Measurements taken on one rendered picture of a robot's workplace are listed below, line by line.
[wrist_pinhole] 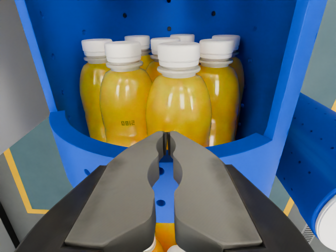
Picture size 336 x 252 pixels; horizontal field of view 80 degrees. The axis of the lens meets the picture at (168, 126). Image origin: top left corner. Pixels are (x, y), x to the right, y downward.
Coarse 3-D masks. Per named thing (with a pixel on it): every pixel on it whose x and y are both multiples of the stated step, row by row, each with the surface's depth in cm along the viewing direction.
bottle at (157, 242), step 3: (156, 240) 39; (156, 243) 38; (159, 243) 39; (153, 246) 37; (156, 246) 38; (159, 246) 39; (150, 249) 37; (153, 249) 37; (156, 249) 38; (159, 249) 38; (162, 249) 40
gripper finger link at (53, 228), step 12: (96, 168) 10; (84, 180) 9; (96, 180) 9; (72, 192) 8; (84, 192) 8; (60, 204) 8; (72, 204) 8; (84, 204) 8; (48, 216) 7; (60, 216) 7; (72, 216) 7; (36, 228) 7; (48, 228) 7; (60, 228) 7; (24, 240) 6; (36, 240) 6; (48, 240) 6; (60, 240) 6
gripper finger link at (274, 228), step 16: (240, 176) 9; (240, 192) 8; (256, 192) 8; (256, 208) 7; (272, 208) 7; (256, 224) 7; (272, 224) 7; (288, 224) 7; (272, 240) 6; (288, 240) 6; (304, 240) 6
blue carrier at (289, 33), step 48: (48, 0) 23; (96, 0) 29; (144, 0) 33; (192, 0) 33; (240, 0) 29; (288, 0) 22; (48, 48) 22; (240, 48) 31; (288, 48) 14; (48, 96) 22; (288, 96) 15; (96, 144) 16; (240, 144) 16
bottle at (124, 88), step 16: (112, 64) 21; (128, 64) 21; (112, 80) 21; (128, 80) 21; (144, 80) 22; (112, 96) 21; (128, 96) 21; (144, 96) 22; (112, 112) 22; (128, 112) 22; (144, 112) 23; (112, 128) 23; (128, 128) 23; (144, 128) 23; (128, 144) 24
